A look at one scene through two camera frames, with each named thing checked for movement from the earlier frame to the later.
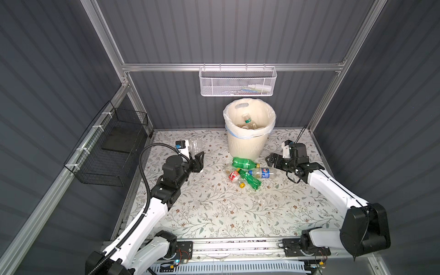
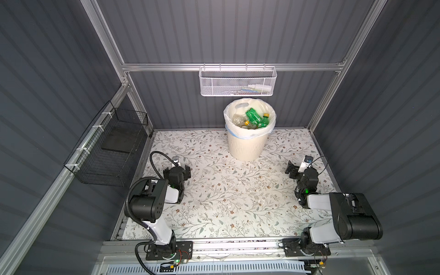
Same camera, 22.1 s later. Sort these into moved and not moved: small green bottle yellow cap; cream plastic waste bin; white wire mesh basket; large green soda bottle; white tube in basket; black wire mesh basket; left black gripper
Moved: left black gripper; large green soda bottle; small green bottle yellow cap
Not moved: black wire mesh basket; white wire mesh basket; white tube in basket; cream plastic waste bin
